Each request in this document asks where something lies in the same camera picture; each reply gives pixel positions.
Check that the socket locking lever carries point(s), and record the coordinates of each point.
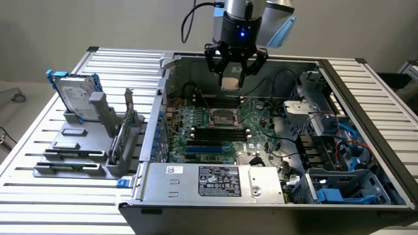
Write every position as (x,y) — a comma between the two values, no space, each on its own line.
(203,99)

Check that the blue disk carrier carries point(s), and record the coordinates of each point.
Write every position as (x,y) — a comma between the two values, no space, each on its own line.
(330,195)

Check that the metal drive cage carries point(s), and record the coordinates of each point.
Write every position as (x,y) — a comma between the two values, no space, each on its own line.
(310,107)

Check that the grey background computer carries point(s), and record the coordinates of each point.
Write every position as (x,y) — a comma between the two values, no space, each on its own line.
(407,71)

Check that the grey caster wheel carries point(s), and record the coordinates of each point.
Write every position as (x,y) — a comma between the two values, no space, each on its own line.
(19,96)

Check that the silver chipset heatsink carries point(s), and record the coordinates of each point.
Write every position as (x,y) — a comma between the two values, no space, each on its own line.
(248,160)

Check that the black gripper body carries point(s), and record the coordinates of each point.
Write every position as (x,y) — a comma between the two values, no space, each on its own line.
(239,27)

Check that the black RAM slot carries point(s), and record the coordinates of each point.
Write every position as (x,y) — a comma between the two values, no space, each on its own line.
(218,135)
(222,98)
(218,139)
(218,129)
(218,132)
(222,104)
(222,101)

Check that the CPU socket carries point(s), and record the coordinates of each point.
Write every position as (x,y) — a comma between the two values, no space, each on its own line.
(224,118)

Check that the blue expansion slot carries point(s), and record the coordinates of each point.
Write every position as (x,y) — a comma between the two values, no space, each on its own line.
(203,149)

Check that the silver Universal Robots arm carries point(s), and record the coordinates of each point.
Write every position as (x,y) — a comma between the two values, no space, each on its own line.
(238,7)

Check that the coin cell battery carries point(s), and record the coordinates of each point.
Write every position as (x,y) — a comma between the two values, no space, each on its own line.
(259,106)

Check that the grey parts rack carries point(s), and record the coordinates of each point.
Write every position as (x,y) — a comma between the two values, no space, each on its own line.
(97,107)

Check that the green RAM stick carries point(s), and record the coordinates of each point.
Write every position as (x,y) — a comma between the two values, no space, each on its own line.
(59,165)

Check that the green graphics card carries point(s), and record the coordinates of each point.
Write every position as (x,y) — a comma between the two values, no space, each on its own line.
(125,127)

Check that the black table corner cap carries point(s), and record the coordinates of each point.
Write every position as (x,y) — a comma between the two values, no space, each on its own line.
(361,61)
(92,48)

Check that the grey power supply unit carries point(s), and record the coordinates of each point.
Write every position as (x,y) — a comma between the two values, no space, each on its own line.
(183,181)

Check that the hard disk with blue rails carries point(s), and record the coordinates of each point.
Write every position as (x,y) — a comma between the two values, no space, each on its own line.
(76,98)

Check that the green motherboard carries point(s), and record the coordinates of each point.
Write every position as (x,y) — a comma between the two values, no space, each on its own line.
(260,127)

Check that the open black PC case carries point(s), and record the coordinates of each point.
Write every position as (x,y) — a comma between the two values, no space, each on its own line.
(228,220)

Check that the blue case latch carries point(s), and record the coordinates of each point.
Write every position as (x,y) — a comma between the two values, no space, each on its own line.
(121,184)

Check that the metal disk bay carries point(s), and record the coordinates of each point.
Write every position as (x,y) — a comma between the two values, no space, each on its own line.
(355,181)

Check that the black expansion slot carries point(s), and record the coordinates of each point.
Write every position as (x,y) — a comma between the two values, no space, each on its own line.
(203,143)

